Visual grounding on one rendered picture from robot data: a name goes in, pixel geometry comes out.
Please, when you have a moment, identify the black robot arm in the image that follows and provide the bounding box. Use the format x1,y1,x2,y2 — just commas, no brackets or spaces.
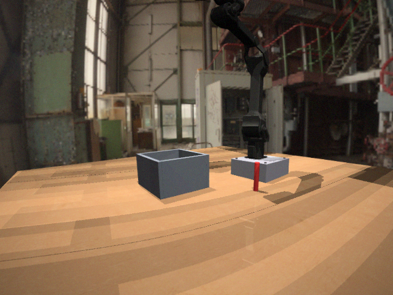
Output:
210,0,270,159

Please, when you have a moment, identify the red peg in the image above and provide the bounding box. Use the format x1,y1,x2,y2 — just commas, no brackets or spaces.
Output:
254,162,260,192

